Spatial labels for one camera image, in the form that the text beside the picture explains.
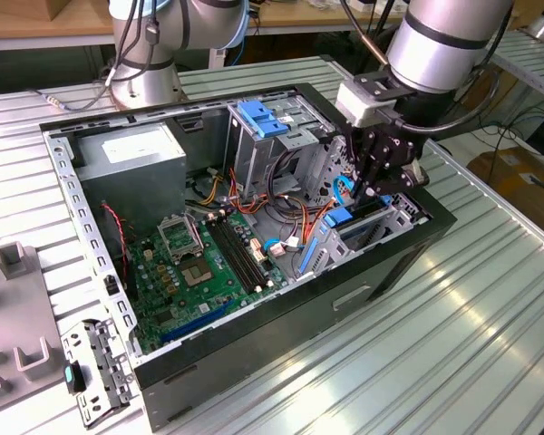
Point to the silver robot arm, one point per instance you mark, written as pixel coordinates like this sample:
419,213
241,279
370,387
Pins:
435,50

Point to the blue plastic drive latch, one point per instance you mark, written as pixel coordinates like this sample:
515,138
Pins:
263,122

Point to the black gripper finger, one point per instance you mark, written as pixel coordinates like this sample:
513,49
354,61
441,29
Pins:
362,154
408,179

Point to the grey metal drive cage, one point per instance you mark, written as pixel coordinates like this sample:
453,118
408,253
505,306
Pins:
249,158

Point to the small brown box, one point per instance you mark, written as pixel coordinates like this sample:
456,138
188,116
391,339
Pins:
54,9

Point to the black RAM slot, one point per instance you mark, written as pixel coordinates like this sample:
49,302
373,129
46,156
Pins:
236,254
243,254
230,254
249,254

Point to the blue expansion slot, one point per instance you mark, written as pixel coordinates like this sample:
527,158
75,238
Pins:
197,322

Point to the small black case switch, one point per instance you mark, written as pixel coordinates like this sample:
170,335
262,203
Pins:
111,285

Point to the green motherboard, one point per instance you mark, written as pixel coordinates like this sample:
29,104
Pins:
226,296

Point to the grey metal slot retainer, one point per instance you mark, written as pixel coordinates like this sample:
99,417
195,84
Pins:
104,362

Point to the brown cardboard box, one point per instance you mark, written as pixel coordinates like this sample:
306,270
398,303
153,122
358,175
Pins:
517,181

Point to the metal slat side table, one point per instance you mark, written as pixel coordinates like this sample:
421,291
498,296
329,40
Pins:
530,63

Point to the grey parts rack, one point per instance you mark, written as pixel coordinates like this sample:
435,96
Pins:
22,312

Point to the black open PC case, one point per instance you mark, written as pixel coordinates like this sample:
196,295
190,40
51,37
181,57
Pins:
254,344

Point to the hard disk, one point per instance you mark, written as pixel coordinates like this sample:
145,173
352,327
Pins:
337,217

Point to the long wooden desk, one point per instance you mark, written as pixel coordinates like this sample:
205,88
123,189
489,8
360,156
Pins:
299,18

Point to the grey metal disk bay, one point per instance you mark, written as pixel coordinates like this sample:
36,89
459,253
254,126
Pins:
333,256

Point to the black teal latch tab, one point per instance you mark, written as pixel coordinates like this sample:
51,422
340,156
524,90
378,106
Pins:
74,378

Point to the grey power supply unit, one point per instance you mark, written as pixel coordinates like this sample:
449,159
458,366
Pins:
131,195

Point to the CPU socket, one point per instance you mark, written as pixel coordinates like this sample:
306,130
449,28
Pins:
196,273

